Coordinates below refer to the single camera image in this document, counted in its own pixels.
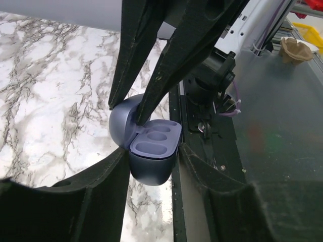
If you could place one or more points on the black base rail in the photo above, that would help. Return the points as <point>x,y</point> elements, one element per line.
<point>209,141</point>

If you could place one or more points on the lavender earbud charging case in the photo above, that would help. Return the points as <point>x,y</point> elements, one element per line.
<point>152,147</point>

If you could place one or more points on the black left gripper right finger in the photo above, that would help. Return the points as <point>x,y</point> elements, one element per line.
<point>280,211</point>

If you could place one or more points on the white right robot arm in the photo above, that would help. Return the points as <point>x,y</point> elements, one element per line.
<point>254,27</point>

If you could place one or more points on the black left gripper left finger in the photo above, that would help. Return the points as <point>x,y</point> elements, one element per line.
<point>88,206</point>

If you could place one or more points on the brown paper cup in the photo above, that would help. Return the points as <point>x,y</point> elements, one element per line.
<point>294,52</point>

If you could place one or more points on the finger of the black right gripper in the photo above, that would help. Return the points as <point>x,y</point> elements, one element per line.
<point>140,23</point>
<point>200,27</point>

